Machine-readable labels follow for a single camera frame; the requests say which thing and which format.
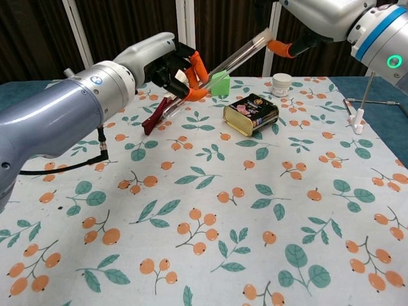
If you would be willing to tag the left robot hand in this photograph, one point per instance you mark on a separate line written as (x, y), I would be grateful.
(143, 51)

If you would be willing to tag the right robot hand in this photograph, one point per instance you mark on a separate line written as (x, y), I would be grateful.
(328, 19)

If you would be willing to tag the clear glass test tube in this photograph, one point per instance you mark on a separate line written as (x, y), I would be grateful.
(236, 57)

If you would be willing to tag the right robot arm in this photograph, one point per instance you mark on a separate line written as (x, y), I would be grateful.
(382, 35)

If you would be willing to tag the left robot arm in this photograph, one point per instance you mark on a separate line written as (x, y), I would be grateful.
(48, 121)

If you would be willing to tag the dark red folding fan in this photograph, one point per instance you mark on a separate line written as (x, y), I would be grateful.
(153, 122)

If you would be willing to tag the small white jar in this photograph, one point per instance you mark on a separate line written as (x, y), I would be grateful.
(281, 84)

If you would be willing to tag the green cube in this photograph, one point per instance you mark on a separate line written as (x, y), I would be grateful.
(221, 86)

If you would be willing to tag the dark pleated curtain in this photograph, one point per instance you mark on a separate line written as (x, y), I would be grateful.
(229, 25)

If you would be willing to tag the white plastic clip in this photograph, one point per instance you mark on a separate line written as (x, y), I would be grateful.
(358, 124)

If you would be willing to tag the black gold tin can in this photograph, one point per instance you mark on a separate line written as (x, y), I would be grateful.
(252, 111)

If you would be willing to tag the floral orange berry tablecloth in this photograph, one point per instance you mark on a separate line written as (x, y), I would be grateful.
(204, 191)

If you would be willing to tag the white metal frame post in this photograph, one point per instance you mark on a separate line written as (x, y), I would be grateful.
(181, 22)
(190, 22)
(267, 65)
(76, 32)

